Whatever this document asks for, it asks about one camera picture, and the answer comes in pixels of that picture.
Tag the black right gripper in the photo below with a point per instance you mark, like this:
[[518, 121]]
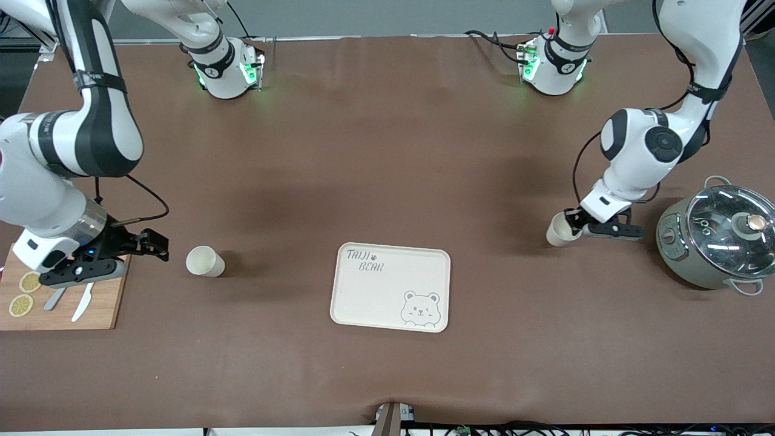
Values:
[[116, 244]]

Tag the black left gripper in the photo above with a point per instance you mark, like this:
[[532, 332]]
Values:
[[576, 219]]

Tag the white paper cup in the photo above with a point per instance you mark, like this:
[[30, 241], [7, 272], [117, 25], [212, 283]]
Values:
[[203, 261], [556, 235]]

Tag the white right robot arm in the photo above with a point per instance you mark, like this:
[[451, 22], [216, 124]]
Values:
[[103, 133]]

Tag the cream bear print tray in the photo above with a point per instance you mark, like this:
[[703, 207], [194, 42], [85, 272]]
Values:
[[375, 297]]

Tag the wooden cutting board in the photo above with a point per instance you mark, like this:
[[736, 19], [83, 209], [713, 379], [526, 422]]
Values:
[[103, 309]]

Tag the white plastic knife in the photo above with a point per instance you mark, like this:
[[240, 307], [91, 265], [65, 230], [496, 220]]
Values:
[[82, 306]]

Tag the grey plastic knife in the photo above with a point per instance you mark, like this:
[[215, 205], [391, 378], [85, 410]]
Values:
[[53, 301]]

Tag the grey-green electric pot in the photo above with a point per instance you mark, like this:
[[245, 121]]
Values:
[[684, 266]]

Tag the lemon slice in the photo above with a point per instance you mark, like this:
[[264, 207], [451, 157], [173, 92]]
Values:
[[20, 305], [29, 283]]

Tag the glass pot lid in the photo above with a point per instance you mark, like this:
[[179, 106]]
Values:
[[714, 242]]

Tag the brown table mat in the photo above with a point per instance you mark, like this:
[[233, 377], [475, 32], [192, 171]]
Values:
[[387, 151]]

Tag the aluminium frame profile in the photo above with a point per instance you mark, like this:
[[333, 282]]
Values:
[[45, 41]]

